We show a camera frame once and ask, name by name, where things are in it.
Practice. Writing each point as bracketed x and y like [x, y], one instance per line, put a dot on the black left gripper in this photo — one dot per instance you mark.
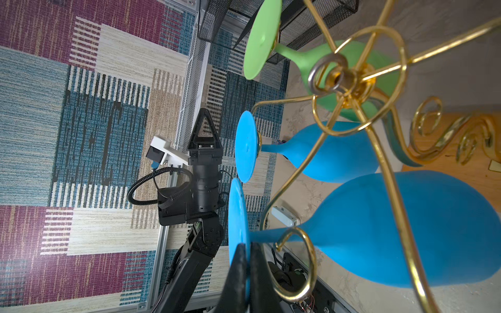
[205, 148]

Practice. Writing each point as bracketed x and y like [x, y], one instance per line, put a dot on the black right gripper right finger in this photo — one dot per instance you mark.
[263, 297]

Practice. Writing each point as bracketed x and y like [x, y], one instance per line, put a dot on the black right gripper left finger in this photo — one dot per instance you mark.
[234, 296]

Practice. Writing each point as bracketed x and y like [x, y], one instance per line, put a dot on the blue plastic wine glass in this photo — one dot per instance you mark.
[456, 230]
[338, 160]

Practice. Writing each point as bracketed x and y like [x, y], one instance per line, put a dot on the blue plastic wine glass front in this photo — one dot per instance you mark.
[456, 230]

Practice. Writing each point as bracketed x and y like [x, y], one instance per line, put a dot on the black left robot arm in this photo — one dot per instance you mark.
[194, 202]

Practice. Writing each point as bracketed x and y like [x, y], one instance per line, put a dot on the black mesh shelf rack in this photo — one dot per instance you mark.
[227, 24]

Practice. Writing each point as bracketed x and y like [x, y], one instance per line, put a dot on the green plastic wine glass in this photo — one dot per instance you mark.
[262, 42]

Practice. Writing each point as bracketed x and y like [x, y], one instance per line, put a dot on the wooden rack base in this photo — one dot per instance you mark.
[475, 173]

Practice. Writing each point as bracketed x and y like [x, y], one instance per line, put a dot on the light blue flat case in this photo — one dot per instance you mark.
[285, 216]

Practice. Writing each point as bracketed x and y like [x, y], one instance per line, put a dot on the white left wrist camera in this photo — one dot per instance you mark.
[162, 152]

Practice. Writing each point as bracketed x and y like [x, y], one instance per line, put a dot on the white wire mesh basket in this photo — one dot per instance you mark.
[193, 90]

